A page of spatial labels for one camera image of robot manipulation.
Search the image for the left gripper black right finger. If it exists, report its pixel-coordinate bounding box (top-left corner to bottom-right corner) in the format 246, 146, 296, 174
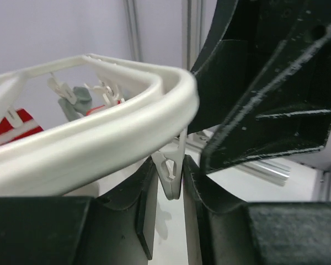
183, 156, 331, 264

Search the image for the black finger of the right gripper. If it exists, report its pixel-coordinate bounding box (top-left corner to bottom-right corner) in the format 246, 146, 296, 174
189, 1, 331, 133
200, 15, 331, 174

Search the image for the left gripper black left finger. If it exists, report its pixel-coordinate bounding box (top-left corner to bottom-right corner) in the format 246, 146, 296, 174
0, 158, 158, 264

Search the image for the white hanger clip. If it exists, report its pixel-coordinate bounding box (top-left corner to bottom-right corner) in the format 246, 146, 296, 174
151, 128, 187, 200

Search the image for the white plastic clip hanger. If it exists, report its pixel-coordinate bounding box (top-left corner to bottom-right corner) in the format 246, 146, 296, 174
0, 54, 199, 197

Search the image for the grey sock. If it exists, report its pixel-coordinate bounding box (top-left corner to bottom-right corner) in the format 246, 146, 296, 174
86, 100, 124, 116
58, 87, 92, 121

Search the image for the red white striped sock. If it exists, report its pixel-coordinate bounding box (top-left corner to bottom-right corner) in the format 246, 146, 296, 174
0, 108, 44, 147

